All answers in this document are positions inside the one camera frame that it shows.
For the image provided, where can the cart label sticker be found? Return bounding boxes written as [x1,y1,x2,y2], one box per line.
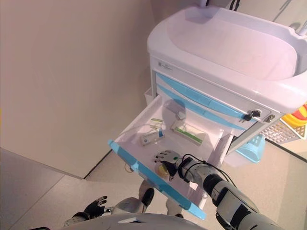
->
[158,60,174,70]

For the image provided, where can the long green white box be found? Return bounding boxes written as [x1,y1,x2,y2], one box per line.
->
[169,125,207,147]

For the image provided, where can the small green white box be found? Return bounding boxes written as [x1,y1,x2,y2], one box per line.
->
[149,118,164,129]

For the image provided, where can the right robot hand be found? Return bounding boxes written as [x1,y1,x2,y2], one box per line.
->
[153,149,184,182]

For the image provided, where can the white medical cart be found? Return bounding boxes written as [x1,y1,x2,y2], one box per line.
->
[143,0,307,216]

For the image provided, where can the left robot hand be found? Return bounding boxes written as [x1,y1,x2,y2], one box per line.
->
[83,195,113,218]

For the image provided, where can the blue lidded waste bin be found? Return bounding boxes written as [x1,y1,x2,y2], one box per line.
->
[226,134,266,168]

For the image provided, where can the yellow sharps container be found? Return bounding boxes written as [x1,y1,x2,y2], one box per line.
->
[282,102,307,135]

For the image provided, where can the white perforated basket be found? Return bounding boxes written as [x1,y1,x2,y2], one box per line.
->
[260,117,307,145]

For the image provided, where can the blue handled cart drawer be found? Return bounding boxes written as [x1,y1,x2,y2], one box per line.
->
[107,94,235,220]
[155,71,259,127]
[156,84,248,132]

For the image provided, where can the white side bin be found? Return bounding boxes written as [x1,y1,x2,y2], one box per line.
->
[143,87,154,106]

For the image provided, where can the black strap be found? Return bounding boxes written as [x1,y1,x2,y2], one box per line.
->
[229,0,241,12]

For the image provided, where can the right robot leg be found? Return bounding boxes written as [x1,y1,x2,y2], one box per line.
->
[166,198,185,219]

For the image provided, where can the yellow capsule medicine bottle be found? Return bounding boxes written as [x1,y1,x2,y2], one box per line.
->
[155,164,170,180]

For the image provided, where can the grey robot torso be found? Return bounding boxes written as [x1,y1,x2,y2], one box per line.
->
[59,213,224,230]

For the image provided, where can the black cart keys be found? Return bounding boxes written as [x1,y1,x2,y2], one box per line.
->
[243,109,262,122]

